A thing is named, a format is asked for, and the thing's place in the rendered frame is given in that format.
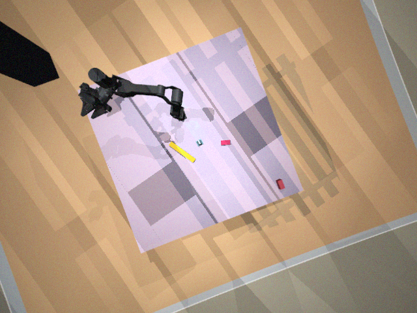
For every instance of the yellow bar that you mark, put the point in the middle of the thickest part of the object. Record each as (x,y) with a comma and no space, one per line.
(181,151)

